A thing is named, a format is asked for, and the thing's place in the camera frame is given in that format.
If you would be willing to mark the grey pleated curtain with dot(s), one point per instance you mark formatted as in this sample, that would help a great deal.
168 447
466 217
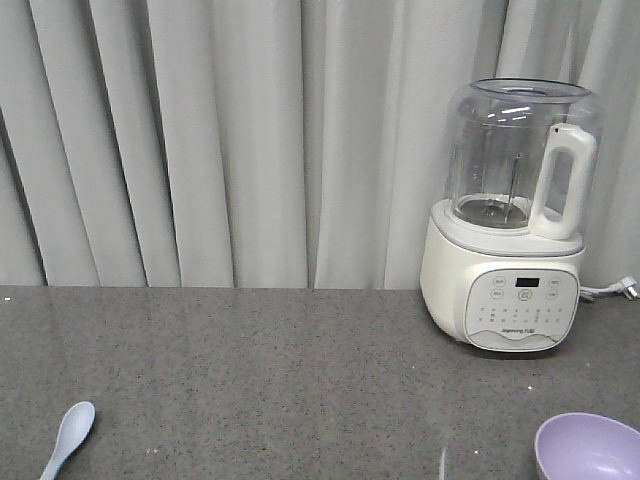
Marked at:
277 143

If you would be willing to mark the light blue plastic spoon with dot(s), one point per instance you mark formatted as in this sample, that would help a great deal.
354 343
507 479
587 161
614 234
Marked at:
73 430

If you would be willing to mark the white blender with clear jar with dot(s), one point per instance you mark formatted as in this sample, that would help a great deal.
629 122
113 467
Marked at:
504 245

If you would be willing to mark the purple plastic bowl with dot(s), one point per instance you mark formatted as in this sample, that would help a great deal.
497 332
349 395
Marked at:
579 445

